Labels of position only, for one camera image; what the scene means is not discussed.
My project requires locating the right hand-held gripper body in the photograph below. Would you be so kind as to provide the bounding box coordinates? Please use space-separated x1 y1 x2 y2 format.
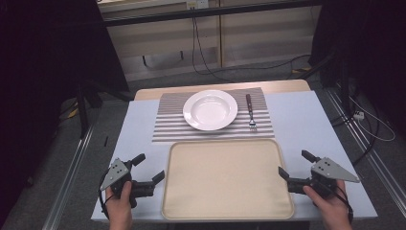
286 156 361 200

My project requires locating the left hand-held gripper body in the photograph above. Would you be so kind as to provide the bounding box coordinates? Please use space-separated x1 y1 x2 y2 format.
100 157 156 209

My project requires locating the person's left hand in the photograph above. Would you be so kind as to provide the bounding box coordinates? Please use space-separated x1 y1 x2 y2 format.
104 180 134 230

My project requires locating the person's right hand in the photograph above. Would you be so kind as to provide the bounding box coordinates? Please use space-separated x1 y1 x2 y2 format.
303 179 352 230

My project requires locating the grey striped placemat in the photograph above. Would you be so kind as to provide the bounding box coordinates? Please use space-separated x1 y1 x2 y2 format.
151 86 276 144

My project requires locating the beige tray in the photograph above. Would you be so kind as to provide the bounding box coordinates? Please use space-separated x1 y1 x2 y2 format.
161 138 296 222

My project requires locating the yellow floor tape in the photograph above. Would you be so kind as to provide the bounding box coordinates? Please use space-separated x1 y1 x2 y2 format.
290 66 312 75
66 106 80 120

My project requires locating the black metal stand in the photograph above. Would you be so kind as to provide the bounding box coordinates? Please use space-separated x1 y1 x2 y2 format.
298 52 353 121
75 78 137 140

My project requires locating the white deep plate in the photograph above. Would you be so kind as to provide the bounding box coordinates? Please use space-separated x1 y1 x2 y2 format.
182 89 239 132

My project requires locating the light wooden cabinet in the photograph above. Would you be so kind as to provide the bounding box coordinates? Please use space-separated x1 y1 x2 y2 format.
96 0 323 82

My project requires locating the dark curtain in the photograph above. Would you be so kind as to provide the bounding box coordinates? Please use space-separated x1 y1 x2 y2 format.
308 0 406 138
0 0 130 221

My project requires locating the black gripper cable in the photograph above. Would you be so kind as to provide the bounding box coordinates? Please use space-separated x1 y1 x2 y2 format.
98 171 115 221
333 183 354 224

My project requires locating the aluminium floor rail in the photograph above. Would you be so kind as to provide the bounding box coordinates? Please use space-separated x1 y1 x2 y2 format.
41 123 97 230
325 87 406 210

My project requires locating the black floor cable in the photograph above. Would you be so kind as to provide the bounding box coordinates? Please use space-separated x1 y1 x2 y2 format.
329 102 381 167

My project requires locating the white cable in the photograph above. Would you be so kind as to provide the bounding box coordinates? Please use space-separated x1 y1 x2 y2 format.
348 95 396 143

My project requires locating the fork with brown handle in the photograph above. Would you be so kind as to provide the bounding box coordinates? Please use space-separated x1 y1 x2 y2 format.
245 93 258 132

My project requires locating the long black hanging cable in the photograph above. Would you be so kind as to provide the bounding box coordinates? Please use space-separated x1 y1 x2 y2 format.
191 15 315 82

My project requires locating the white wall socket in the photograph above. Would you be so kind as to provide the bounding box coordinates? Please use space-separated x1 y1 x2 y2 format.
186 0 211 11

